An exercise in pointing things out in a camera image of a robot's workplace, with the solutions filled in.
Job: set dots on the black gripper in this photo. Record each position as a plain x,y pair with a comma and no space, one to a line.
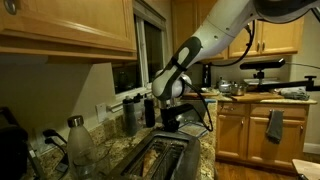
169,122

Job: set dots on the toasted bread slice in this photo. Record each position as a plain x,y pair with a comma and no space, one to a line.
149,158

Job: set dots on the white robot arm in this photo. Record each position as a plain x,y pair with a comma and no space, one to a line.
223,23

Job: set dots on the stainless steel two-slot toaster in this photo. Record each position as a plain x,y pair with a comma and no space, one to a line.
179,158

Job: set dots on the clear blue-rimmed container lid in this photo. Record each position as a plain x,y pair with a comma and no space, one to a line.
193,129

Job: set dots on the dark grey sports bottle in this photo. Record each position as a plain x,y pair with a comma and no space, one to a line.
129,116

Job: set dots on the lower wooden base cabinet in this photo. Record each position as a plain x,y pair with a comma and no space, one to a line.
241,134

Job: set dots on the steel pot on counter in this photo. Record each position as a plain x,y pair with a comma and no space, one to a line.
238,89

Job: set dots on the wooden board by sink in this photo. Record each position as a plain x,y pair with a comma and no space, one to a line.
251,97

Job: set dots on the grey hanging dish towel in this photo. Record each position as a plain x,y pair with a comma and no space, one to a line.
275,126

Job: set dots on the upper corner wooden cabinets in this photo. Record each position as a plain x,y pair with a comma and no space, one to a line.
269,39

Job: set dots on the black coffee maker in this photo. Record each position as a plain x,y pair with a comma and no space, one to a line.
15,150

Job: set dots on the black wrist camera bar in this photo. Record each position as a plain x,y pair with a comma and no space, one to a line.
172,112

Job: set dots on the white wall power outlet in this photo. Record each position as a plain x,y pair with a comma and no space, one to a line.
101,112

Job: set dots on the upper wooden wall cabinet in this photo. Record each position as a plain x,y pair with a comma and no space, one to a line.
99,30

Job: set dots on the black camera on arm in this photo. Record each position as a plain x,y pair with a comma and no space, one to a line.
261,86

